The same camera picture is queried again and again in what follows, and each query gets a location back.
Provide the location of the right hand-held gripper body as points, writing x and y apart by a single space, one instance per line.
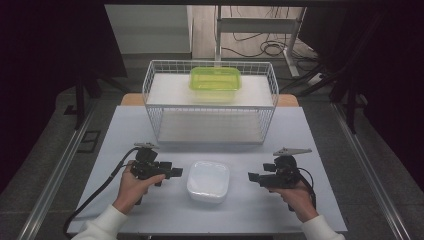
283 171

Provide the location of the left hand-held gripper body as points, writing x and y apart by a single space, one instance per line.
146 165

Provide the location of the white plastic container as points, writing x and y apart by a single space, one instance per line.
208 181

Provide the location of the clear container with green lid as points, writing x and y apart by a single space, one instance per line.
215 81

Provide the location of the person's left hand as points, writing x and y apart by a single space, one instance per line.
133 191

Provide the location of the person's right hand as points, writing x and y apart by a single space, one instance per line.
298 200

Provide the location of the black metal stand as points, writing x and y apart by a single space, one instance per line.
80 100
350 100

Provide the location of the white power strip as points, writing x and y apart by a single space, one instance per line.
314 79

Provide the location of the white cabinet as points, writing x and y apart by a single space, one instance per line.
150 28

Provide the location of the aluminium rail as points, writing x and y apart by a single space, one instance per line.
56 173
370 173

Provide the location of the white metal desk frame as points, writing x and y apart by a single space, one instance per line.
260 25

